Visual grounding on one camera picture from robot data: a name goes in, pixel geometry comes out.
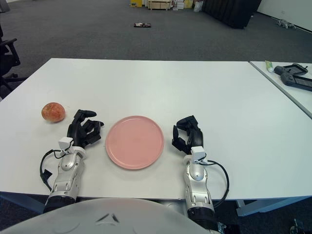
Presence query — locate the black handheld controller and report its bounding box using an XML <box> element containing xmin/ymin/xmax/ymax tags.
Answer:
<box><xmin>280</xmin><ymin>73</ymin><xmax>312</xmax><ymax>92</ymax></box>
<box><xmin>273</xmin><ymin>63</ymin><xmax>310</xmax><ymax>77</ymax></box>

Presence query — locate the black cabinet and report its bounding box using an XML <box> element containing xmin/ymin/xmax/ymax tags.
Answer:
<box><xmin>202</xmin><ymin>0</ymin><xmax>262</xmax><ymax>30</ymax></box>

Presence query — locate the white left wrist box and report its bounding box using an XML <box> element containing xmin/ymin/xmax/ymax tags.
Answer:
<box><xmin>58</xmin><ymin>137</ymin><xmax>74</xmax><ymax>150</ymax></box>

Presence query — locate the red yellow apple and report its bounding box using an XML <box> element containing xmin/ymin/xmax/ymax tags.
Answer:
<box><xmin>41</xmin><ymin>102</ymin><xmax>66</xmax><ymax>124</ymax></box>

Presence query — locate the pink round plate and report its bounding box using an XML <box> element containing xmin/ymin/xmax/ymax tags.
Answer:
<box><xmin>105</xmin><ymin>115</ymin><xmax>165</xmax><ymax>171</ymax></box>

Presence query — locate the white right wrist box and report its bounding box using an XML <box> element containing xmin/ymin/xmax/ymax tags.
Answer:
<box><xmin>191</xmin><ymin>146</ymin><xmax>207</xmax><ymax>163</ymax></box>

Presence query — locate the stack of cardboard boxes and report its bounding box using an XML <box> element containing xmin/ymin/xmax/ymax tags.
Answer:
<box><xmin>173</xmin><ymin>0</ymin><xmax>195</xmax><ymax>11</ymax></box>

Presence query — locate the grey robot torso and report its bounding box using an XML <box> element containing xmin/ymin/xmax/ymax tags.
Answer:
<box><xmin>0</xmin><ymin>197</ymin><xmax>213</xmax><ymax>234</ymax></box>

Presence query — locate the small grey quadruped robot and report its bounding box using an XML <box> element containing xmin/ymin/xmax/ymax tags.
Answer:
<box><xmin>276</xmin><ymin>19</ymin><xmax>297</xmax><ymax>30</ymax></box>

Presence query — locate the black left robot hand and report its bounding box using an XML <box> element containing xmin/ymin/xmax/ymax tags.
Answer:
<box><xmin>66</xmin><ymin>109</ymin><xmax>105</xmax><ymax>149</ymax></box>

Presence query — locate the black caster wheel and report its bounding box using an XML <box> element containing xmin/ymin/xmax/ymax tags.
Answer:
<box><xmin>289</xmin><ymin>218</ymin><xmax>304</xmax><ymax>234</ymax></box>

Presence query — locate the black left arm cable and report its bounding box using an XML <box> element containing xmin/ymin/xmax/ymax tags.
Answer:
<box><xmin>39</xmin><ymin>149</ymin><xmax>65</xmax><ymax>192</ymax></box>

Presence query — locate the wooden crate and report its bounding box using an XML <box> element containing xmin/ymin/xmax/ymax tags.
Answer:
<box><xmin>148</xmin><ymin>0</ymin><xmax>174</xmax><ymax>10</ymax></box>

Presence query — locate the black office chair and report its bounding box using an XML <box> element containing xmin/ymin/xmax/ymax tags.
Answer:
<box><xmin>0</xmin><ymin>24</ymin><xmax>29</xmax><ymax>98</ymax></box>

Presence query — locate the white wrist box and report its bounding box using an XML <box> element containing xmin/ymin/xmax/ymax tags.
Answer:
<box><xmin>58</xmin><ymin>137</ymin><xmax>74</xmax><ymax>150</ymax></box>
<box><xmin>191</xmin><ymin>146</ymin><xmax>207</xmax><ymax>163</ymax></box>

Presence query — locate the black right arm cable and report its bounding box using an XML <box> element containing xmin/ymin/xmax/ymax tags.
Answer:
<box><xmin>201</xmin><ymin>159</ymin><xmax>230</xmax><ymax>208</ymax></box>

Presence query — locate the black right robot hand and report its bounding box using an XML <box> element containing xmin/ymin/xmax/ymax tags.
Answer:
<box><xmin>171</xmin><ymin>115</ymin><xmax>204</xmax><ymax>156</ymax></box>

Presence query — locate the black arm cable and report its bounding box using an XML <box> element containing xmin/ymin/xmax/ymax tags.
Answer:
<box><xmin>39</xmin><ymin>149</ymin><xmax>65</xmax><ymax>192</ymax></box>
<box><xmin>201</xmin><ymin>159</ymin><xmax>230</xmax><ymax>208</ymax></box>

